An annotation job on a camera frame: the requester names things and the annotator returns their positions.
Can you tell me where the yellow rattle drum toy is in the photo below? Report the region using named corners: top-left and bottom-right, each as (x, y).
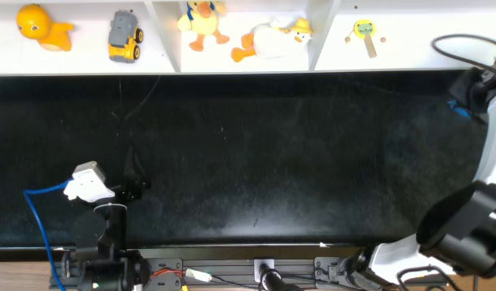
top-left (343, 19), bottom-right (388, 59)

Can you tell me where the mounting rail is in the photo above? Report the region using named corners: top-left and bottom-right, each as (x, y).
top-left (49, 245), bottom-right (455, 291)

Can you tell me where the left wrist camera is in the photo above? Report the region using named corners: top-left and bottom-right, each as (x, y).
top-left (62, 160), bottom-right (117, 204)

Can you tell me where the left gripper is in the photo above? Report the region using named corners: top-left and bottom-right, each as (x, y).
top-left (109, 145), bottom-right (152, 203)

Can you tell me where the white plush goose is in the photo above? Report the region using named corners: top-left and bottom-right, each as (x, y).
top-left (231, 17), bottom-right (314, 63)

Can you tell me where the yellow plush duck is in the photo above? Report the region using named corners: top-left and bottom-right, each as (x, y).
top-left (177, 1), bottom-right (231, 53)

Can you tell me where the grey and yellow toy truck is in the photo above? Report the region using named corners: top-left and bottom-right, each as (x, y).
top-left (108, 10), bottom-right (144, 64)

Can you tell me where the white shelf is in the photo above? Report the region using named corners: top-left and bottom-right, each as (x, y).
top-left (0, 0), bottom-right (496, 77)

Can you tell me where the yellow rubber duck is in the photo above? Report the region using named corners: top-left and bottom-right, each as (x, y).
top-left (15, 3), bottom-right (75, 53)

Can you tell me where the many-coloured puzzle cube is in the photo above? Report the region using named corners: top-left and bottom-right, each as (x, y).
top-left (447, 99), bottom-right (473, 119)

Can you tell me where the blue cable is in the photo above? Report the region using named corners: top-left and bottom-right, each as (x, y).
top-left (23, 179), bottom-right (75, 291)

